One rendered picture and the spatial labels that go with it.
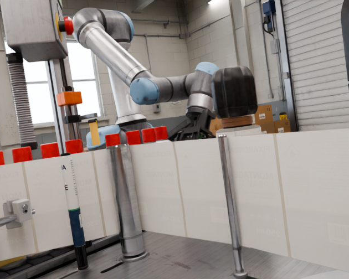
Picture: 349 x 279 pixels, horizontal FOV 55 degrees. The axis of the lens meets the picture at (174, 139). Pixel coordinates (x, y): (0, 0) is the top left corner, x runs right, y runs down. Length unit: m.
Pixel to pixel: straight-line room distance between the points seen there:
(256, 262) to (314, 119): 5.08
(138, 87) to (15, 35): 0.34
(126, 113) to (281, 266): 0.86
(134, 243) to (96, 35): 0.73
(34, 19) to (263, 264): 0.61
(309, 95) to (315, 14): 1.16
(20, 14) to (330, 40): 4.90
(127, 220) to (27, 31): 0.43
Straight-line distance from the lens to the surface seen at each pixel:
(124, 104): 1.23
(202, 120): 0.92
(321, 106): 5.47
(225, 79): 0.61
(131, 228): 0.56
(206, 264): 0.53
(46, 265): 0.67
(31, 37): 0.76
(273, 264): 0.51
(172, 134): 0.98
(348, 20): 0.29
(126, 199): 0.55
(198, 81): 0.98
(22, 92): 0.80
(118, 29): 1.26
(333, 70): 5.35
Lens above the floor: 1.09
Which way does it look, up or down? 3 degrees down
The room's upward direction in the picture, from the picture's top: 8 degrees counter-clockwise
